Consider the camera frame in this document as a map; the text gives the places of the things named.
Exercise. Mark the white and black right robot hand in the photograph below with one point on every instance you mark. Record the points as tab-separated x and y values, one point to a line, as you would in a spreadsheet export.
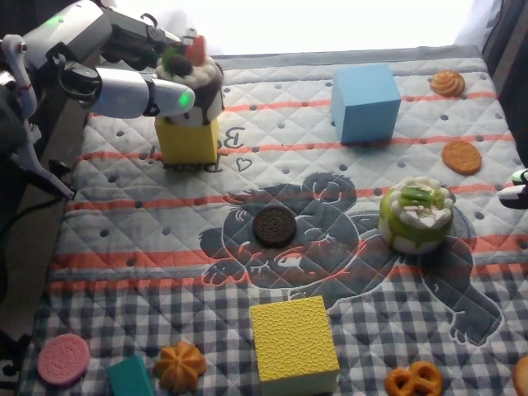
517	194

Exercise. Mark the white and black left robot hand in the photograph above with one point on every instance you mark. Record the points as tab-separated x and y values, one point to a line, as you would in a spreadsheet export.
119	97

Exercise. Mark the chocolate cake with strawberry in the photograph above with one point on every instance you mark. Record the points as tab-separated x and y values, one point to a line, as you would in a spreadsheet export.
206	82

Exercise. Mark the green cake with white cream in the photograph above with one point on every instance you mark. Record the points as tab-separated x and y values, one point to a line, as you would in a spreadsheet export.
412	231

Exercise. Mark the tall yellow textured cube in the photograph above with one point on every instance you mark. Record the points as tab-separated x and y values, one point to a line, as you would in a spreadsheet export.
185	140

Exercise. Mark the blue cube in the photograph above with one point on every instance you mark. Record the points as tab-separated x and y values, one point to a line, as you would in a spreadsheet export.
366	115

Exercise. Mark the wide yellow textured cube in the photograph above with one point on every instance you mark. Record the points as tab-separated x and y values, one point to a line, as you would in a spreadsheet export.
292	338

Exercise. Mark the flat round orange biscuit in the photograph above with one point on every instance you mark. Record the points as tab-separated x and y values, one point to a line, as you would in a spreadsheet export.
461	158

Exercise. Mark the small orange swirl cookie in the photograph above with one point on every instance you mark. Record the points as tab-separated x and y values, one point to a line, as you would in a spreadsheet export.
447	83

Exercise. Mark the grey quilt with printed bear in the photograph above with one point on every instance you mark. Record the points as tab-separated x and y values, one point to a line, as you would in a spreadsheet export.
371	288

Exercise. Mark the dark chocolate sandwich cookie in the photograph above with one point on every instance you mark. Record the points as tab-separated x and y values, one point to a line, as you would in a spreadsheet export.
274	227

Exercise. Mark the orange pretzel cookie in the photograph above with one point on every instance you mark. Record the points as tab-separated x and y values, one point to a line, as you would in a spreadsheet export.
412	376

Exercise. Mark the pink sandwich cookie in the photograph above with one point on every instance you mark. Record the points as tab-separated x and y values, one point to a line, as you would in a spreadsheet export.
64	359

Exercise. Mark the large orange swirl cookie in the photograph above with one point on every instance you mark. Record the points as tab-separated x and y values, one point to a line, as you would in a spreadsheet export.
180	366

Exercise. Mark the teal block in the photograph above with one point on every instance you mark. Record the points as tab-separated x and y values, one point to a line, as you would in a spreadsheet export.
131	377

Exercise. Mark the black fixture with white mark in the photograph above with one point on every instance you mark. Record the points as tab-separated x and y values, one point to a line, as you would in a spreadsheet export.
6	369

